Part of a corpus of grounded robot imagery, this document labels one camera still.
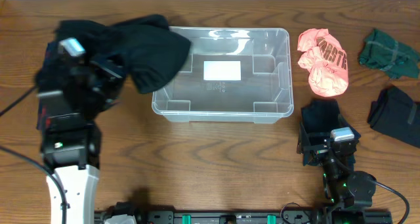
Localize black garment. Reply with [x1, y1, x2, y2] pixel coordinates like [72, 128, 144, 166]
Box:
[367, 86, 419, 148]
[55, 14, 192, 94]

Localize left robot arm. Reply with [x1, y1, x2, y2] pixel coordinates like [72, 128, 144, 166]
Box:
[35, 53, 127, 223]

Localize pink printed t-shirt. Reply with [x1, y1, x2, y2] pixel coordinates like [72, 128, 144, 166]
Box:
[297, 28, 349, 97]

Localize dark navy shorts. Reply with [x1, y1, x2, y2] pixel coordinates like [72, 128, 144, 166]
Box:
[301, 99, 354, 170]

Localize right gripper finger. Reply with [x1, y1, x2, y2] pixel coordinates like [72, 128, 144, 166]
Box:
[337, 114, 361, 139]
[297, 122, 310, 154]

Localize dark green garment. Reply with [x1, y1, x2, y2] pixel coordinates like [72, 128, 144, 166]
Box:
[358, 29, 419, 79]

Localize red navy plaid shirt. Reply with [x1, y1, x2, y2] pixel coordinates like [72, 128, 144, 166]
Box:
[35, 41, 57, 131]

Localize white label in bin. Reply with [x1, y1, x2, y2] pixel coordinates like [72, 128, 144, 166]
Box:
[203, 61, 242, 81]

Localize clear plastic storage bin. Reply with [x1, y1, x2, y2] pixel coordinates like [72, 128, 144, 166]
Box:
[152, 26, 294, 124]

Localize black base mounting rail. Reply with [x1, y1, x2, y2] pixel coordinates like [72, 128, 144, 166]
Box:
[93, 202, 393, 224]

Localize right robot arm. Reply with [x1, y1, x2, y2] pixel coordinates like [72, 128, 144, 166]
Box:
[297, 114, 376, 223]

